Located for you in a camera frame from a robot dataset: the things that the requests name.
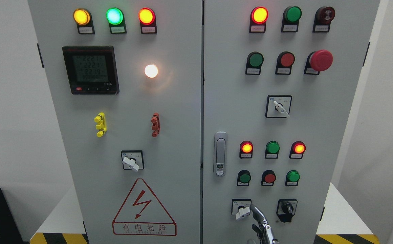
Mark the dark red buzzer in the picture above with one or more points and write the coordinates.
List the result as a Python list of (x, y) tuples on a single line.
[(323, 18)]

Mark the left grey cabinet door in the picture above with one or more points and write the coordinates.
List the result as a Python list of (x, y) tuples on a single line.
[(172, 159)]

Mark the white platform with hazard stripes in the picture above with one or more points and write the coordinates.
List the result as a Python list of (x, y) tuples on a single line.
[(340, 223)]

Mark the black selector switch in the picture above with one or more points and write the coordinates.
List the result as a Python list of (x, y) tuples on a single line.
[(286, 209)]

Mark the silver door swing handle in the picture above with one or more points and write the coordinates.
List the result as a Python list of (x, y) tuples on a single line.
[(220, 145)]

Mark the green push button lower right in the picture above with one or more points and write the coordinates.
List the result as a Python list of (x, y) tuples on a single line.
[(292, 178)]

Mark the green push button upper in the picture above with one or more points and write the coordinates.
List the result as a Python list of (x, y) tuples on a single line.
[(254, 63)]

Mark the right grey cabinet door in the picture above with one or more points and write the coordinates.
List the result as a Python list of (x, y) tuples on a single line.
[(236, 104)]

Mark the red electric hazard warning sticker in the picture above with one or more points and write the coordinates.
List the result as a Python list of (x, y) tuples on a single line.
[(143, 214)]

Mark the green lit indicator light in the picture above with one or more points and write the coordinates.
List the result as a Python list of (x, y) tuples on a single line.
[(116, 21)]

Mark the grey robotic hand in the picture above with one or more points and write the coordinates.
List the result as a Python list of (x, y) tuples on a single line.
[(263, 230)]

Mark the red terminal connector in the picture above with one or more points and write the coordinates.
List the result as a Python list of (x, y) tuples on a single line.
[(155, 125)]

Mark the green indicator light top right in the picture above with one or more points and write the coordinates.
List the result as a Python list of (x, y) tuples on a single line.
[(291, 19)]

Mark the red push button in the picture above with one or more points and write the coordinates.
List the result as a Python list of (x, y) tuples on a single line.
[(268, 178), (285, 60)]

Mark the lower white selector switch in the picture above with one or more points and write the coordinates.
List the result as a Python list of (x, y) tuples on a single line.
[(240, 207)]

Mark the left door white selector switch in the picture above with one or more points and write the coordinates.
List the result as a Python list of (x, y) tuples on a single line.
[(133, 160)]

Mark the orange indicator light right door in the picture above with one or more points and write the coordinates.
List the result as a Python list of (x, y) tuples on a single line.
[(258, 19)]

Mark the red push button lower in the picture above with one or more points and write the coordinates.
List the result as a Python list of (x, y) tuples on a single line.
[(268, 178)]

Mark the orange indicator light middle left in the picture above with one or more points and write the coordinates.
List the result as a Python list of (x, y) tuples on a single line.
[(246, 150)]

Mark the upper right white selector switch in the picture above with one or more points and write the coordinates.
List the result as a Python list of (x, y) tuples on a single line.
[(278, 106)]

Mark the grey cabinet door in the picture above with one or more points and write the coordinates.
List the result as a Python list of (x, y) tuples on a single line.
[(172, 159), (236, 104)]

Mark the orange indicator light left door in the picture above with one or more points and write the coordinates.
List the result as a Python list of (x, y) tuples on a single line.
[(147, 20)]

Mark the red push button upper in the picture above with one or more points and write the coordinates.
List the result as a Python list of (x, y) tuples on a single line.
[(285, 60)]

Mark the white lit indicator light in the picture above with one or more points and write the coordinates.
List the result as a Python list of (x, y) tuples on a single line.
[(151, 71)]

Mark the orange indicator light door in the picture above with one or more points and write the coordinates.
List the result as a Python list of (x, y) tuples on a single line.
[(258, 19), (147, 20)]

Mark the yellow indicator light top left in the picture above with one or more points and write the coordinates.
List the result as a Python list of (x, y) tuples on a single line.
[(84, 21)]

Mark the green push button lower left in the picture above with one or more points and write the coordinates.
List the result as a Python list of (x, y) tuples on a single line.
[(244, 178)]

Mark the red emergency stop mushroom button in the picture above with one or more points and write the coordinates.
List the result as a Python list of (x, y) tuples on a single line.
[(318, 61)]

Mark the green push button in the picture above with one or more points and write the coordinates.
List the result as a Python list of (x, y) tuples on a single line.
[(292, 178), (254, 63), (244, 178)]

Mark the black digital power meter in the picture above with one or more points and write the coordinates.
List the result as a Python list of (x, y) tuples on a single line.
[(91, 70)]

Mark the green indicator light middle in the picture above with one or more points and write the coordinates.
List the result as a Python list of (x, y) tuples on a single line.
[(272, 150)]

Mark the yellow terminal connector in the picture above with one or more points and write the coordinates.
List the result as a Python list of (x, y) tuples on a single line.
[(100, 124)]

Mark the orange indicator light middle right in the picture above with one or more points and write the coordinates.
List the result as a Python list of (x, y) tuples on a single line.
[(297, 150)]

